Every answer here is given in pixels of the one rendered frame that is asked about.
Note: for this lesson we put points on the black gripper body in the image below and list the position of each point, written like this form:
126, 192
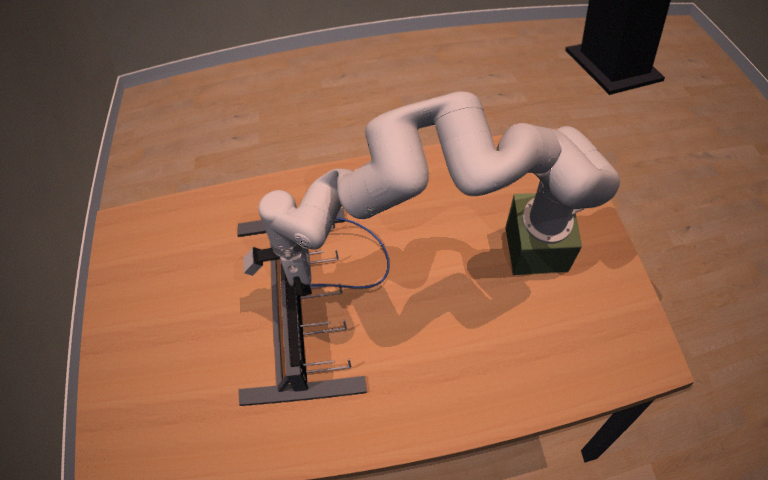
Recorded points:
298, 266

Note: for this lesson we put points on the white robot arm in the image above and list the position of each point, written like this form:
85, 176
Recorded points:
398, 171

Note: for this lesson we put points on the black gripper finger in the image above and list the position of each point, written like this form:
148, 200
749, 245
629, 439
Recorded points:
301, 286

